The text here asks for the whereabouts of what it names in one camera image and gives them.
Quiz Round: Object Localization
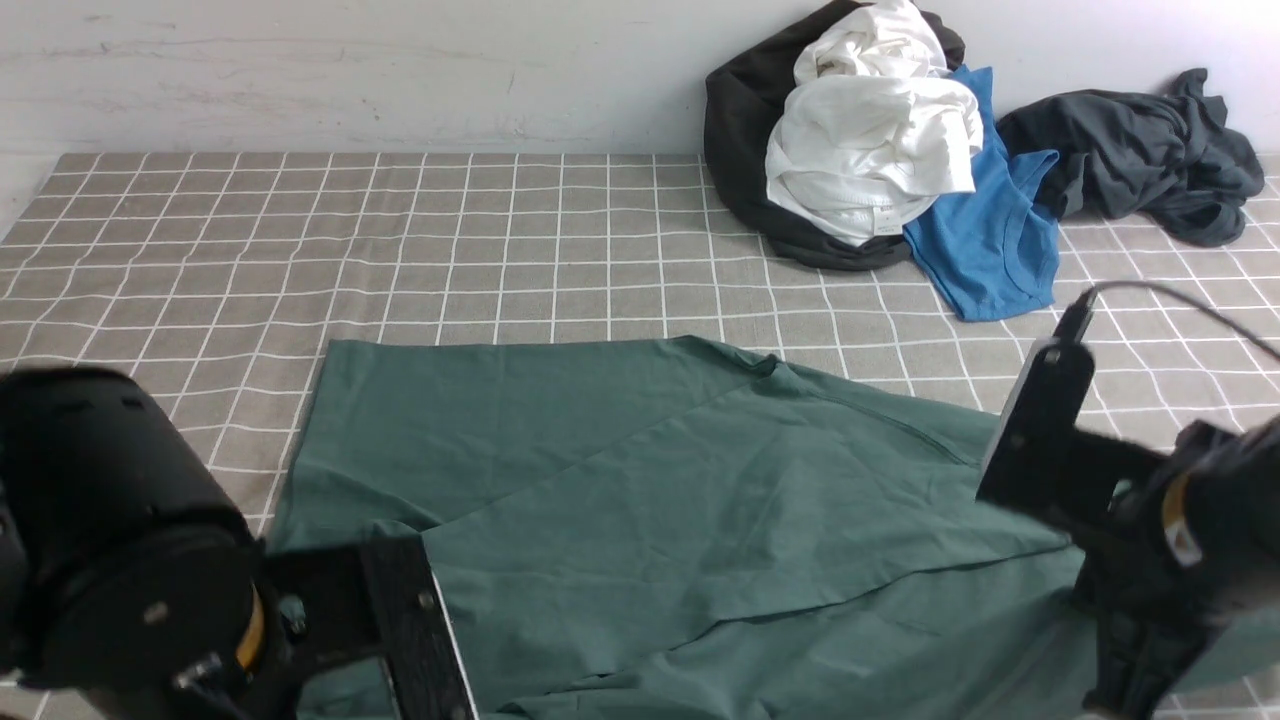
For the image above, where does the black right camera cable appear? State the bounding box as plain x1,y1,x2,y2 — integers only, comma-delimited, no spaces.
1050,282,1280,363

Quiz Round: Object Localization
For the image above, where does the dark grey crumpled shirt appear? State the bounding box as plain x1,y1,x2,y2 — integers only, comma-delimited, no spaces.
996,68,1265,249

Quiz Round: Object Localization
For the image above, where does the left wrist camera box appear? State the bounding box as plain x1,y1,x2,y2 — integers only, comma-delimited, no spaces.
360,537,479,719

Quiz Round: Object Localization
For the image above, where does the grey checked tablecloth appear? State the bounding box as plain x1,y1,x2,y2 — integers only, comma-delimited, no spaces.
0,152,1280,720

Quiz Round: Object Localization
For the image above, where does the white crumpled shirt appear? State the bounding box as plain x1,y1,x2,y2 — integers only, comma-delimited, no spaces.
765,1,984,246

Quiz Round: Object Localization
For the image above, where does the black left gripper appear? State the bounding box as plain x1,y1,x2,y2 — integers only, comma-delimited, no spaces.
170,544,396,719

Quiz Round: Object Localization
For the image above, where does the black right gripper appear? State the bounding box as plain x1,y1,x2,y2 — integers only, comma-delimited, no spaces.
1076,420,1279,719

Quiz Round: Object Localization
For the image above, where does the blue tank top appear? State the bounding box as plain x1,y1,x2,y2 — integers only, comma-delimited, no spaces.
905,67,1059,323

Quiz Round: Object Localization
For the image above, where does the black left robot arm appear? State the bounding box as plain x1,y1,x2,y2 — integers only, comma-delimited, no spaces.
3,366,387,719

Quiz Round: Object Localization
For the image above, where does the green long-sleeved shirt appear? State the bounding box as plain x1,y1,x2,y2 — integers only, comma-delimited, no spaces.
262,334,1280,720

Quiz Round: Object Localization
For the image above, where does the black garment under pile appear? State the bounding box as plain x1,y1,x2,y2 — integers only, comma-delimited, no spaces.
703,1,966,272

